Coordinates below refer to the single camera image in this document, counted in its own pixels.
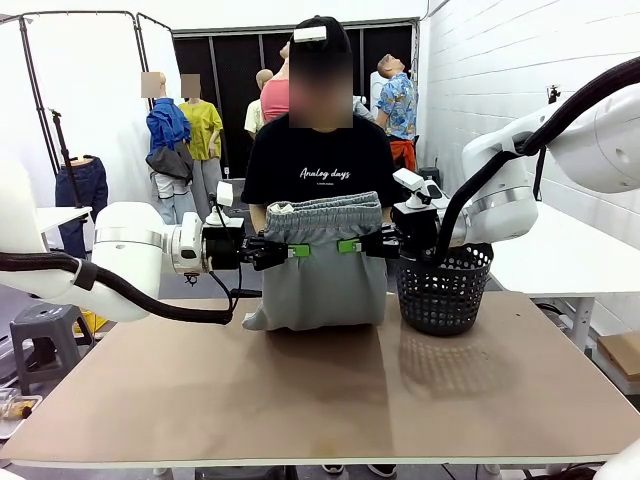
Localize blue jeans on stand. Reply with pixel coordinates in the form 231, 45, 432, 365
54, 154, 109, 259

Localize mannequin in blue jacket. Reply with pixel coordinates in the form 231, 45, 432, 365
144, 72, 197, 225

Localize large white table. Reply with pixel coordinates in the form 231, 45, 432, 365
487, 202, 640, 351

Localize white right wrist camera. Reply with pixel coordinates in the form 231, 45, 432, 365
393, 168, 450, 210

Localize white snack tray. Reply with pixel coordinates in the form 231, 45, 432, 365
0, 393, 44, 440

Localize brown cardboard box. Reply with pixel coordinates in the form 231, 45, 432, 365
597, 332, 640, 384

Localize black cap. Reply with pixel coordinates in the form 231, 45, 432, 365
292, 15, 352, 55

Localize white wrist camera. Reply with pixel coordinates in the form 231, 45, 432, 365
207, 180, 235, 226
393, 168, 450, 210

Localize grey training pants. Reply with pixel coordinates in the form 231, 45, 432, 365
242, 191, 389, 332

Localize grey plastic stool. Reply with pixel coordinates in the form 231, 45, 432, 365
9, 302, 95, 396

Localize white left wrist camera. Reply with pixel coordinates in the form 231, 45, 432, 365
207, 180, 235, 226

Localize mannequin in cream shirt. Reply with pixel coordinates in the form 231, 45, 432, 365
243, 69, 275, 140

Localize mannequin in yellow shirt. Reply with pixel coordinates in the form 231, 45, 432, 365
178, 74, 225, 221

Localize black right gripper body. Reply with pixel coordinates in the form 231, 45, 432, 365
391, 204, 442, 260

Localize person in black T-shirt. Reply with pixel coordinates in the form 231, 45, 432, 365
241, 15, 401, 236

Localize narrow black backdrop frame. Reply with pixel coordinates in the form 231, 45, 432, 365
135, 12, 174, 101

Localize yellow plastic crate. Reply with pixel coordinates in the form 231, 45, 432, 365
74, 309, 109, 335

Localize mannequin in pink top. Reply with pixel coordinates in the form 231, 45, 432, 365
259, 42, 292, 124

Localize mannequin in floral shirt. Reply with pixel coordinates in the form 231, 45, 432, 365
375, 53, 419, 174

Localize wide black backdrop frame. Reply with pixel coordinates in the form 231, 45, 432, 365
0, 12, 140, 166

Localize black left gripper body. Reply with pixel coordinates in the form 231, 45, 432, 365
202, 217, 264, 272

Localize black plastic laundry basket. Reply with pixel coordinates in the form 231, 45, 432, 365
396, 242, 495, 336

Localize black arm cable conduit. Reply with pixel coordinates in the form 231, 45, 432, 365
0, 249, 236, 326
432, 54, 640, 266

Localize black curtain panel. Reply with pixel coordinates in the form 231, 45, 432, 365
172, 18, 419, 176

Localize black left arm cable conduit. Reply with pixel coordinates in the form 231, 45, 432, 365
0, 249, 236, 326

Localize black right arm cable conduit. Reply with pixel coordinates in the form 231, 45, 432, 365
432, 54, 640, 266

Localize small white side table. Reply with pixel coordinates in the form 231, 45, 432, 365
35, 205, 94, 251

